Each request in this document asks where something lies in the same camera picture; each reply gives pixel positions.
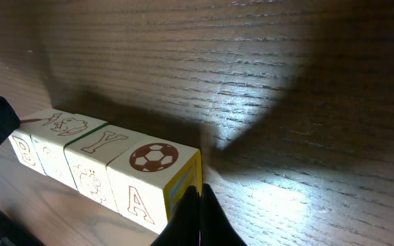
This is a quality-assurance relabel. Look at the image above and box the white block with bug drawing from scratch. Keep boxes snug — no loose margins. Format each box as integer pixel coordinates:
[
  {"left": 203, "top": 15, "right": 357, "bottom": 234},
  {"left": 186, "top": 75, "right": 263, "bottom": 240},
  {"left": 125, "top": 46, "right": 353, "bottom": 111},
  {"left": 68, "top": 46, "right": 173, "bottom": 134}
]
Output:
[{"left": 107, "top": 137, "right": 202, "bottom": 234}]

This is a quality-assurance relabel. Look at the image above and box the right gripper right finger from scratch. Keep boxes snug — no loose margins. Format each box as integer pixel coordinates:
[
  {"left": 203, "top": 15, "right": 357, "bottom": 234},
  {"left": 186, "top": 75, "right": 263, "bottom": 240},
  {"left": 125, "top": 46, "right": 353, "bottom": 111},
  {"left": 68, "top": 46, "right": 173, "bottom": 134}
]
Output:
[{"left": 199, "top": 184, "right": 246, "bottom": 246}]

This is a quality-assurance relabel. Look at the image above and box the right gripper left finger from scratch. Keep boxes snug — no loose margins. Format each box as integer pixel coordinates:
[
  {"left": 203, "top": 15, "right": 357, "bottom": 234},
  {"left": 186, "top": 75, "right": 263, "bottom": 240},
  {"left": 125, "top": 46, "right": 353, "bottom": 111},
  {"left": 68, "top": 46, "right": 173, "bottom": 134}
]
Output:
[{"left": 150, "top": 186, "right": 200, "bottom": 246}]

